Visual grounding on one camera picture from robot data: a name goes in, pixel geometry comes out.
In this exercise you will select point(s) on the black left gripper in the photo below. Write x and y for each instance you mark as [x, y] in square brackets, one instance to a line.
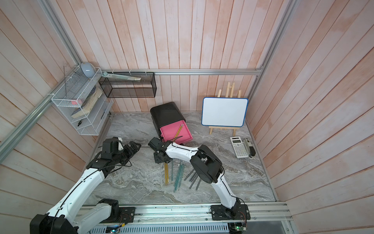
[130, 152]

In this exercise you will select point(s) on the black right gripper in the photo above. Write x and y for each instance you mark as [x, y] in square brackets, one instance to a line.
[156, 159]

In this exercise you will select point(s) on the black drawer cabinet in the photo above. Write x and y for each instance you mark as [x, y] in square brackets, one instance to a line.
[165, 114]

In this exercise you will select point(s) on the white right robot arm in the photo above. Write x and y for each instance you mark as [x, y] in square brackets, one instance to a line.
[206, 164]

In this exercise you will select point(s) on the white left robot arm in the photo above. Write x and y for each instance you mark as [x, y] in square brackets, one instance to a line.
[62, 218]

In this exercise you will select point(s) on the single green pencil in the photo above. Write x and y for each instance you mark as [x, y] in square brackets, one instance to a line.
[172, 171]

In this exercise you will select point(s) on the yellow pencil bundle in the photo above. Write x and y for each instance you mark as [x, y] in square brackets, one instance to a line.
[166, 173]

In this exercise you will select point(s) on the green pencil bundle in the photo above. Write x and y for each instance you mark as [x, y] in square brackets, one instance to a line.
[179, 176]

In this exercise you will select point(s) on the black pencil bundle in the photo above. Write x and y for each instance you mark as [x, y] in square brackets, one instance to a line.
[192, 177]

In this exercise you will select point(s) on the pink eraser on shelf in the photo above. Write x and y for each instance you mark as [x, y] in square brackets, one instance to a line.
[76, 102]

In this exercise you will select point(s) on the book on shelf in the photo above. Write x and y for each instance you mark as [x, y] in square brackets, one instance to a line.
[88, 104]

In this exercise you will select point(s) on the white calculator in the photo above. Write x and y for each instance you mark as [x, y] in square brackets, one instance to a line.
[239, 148]

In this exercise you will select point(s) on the paper on black basket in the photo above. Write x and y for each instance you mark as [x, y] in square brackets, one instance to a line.
[117, 77]

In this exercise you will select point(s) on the grey computer mouse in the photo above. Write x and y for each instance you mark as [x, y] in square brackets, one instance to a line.
[88, 69]

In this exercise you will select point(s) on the wooden easel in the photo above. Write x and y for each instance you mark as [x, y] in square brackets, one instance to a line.
[229, 94]

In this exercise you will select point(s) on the black stapler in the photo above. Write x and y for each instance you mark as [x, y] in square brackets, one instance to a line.
[249, 147]

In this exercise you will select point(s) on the white wire mesh shelf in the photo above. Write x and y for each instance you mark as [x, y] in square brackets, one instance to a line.
[77, 86]

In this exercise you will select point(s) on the black wire mesh basket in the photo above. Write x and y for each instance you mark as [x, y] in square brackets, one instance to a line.
[146, 88]

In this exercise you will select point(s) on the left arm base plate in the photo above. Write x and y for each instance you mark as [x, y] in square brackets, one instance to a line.
[121, 215]

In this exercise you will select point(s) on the white board with blue frame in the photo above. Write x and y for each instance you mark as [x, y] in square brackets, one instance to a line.
[224, 111]

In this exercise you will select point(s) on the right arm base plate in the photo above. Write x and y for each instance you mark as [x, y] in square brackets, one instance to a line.
[220, 212]

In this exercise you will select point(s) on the aluminium frame rail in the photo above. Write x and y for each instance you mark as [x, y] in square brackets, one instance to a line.
[19, 132]

